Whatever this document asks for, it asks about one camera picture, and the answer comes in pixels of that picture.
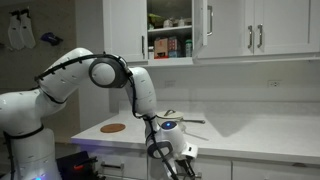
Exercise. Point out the green-lidded container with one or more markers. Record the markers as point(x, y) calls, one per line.
point(188, 48)

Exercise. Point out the white-fronted kitchen drawer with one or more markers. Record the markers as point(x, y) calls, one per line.
point(213, 168)
point(131, 163)
point(273, 171)

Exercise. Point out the small white container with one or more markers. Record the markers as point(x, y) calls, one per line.
point(151, 53)

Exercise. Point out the white hanging mitt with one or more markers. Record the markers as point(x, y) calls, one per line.
point(15, 33)
point(28, 31)

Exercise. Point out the blue wall-hung object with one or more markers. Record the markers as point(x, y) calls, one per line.
point(51, 38)

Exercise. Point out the black tool bag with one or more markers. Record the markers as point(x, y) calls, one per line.
point(75, 165)

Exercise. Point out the open white cabinet door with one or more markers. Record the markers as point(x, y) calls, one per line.
point(199, 26)

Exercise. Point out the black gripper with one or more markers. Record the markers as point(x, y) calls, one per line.
point(186, 166)

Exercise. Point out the dark printed food box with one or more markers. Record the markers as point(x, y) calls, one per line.
point(174, 46)

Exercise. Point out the cream saucepan lid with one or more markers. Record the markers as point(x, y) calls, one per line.
point(173, 115)

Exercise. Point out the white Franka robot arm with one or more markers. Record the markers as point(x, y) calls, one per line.
point(66, 76)

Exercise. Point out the white wall outlet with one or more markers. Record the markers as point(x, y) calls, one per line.
point(274, 83)

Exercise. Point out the small pale jar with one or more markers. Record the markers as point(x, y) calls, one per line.
point(181, 22)
point(167, 23)

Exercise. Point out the round cork trivet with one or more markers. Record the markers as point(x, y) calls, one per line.
point(113, 128)

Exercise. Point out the white upper wall cabinet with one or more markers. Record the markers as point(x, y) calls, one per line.
point(173, 62)

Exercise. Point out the green food bag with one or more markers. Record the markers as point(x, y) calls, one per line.
point(155, 20)

